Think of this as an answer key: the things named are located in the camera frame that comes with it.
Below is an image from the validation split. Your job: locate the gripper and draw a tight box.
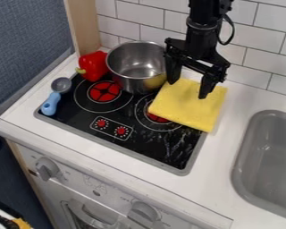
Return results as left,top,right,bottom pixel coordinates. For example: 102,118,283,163
163,17,231,100

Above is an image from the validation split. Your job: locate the toy stove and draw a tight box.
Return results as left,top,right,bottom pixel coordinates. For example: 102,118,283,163
33,72,209,177

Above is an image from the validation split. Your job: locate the blue silver spoon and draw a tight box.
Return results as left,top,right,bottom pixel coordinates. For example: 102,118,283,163
40,77,73,117

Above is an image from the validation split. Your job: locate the yellow cloth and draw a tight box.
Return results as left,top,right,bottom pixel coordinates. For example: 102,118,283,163
147,78,230,133

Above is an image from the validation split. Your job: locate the silver pot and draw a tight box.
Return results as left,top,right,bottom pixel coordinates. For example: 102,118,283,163
105,40,169,96

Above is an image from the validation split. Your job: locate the red toy pepper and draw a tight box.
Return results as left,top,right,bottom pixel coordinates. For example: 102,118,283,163
74,50,110,83

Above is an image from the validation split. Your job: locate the toy sink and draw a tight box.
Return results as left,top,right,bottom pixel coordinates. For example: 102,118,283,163
230,109,286,223

